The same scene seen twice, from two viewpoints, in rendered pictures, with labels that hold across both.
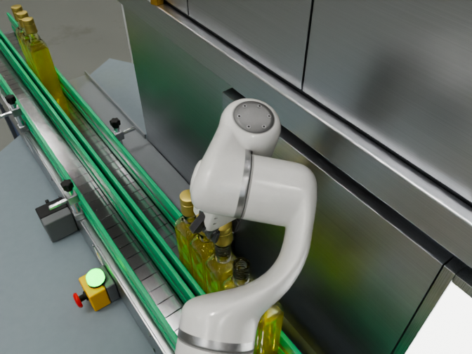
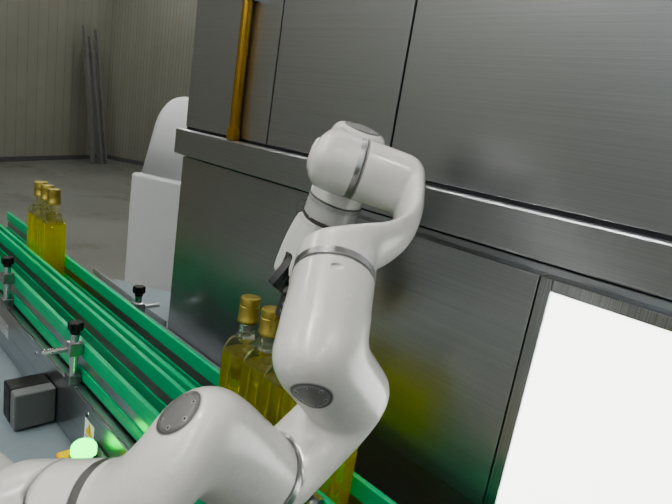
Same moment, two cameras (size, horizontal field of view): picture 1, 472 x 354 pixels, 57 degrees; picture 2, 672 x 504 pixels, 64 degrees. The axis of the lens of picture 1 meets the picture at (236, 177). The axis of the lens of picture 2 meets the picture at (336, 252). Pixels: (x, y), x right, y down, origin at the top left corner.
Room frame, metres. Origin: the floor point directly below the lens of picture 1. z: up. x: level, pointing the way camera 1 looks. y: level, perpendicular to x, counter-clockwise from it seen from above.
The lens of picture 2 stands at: (-0.30, 0.12, 1.46)
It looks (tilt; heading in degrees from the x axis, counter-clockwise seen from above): 13 degrees down; 350
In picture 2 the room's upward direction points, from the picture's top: 9 degrees clockwise
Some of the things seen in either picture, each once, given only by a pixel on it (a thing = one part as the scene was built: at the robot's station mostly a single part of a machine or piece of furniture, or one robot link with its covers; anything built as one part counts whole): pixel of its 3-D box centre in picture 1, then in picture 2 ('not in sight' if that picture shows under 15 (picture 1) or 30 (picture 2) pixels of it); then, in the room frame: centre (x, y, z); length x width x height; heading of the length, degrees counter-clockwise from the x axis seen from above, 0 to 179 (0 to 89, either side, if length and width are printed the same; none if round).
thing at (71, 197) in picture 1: (64, 204); (61, 355); (0.74, 0.43, 0.94); 0.07 x 0.04 x 0.13; 127
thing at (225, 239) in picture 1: (222, 231); not in sight; (0.47, 0.02, 1.17); 0.04 x 0.04 x 0.04
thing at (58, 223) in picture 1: (57, 219); (29, 401); (0.81, 0.52, 0.79); 0.08 x 0.08 x 0.08; 37
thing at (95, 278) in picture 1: (95, 277); (83, 448); (0.59, 0.35, 0.84); 0.05 x 0.05 x 0.03
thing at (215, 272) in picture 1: (224, 287); (279, 423); (0.47, 0.02, 0.99); 0.06 x 0.06 x 0.21; 36
